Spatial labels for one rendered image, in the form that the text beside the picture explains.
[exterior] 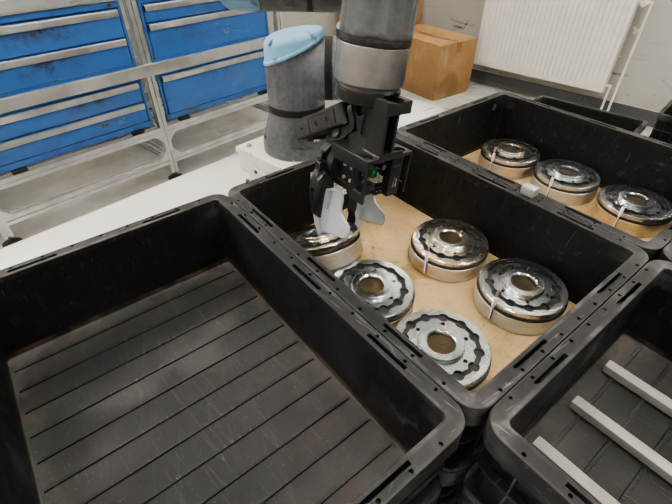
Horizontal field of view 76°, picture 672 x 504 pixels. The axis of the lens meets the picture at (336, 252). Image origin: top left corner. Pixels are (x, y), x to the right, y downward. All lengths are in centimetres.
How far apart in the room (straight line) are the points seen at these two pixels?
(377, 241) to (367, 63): 27
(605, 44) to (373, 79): 323
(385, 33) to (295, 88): 43
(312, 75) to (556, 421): 67
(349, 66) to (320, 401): 34
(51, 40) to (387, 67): 190
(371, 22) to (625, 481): 47
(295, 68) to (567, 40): 300
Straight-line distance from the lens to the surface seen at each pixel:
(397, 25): 46
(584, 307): 46
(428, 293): 56
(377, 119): 47
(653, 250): 57
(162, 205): 102
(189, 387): 49
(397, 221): 68
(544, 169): 83
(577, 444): 49
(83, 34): 228
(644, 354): 60
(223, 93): 264
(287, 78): 86
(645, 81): 374
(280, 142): 90
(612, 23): 362
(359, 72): 46
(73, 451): 49
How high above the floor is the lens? 122
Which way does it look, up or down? 40 degrees down
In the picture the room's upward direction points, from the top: straight up
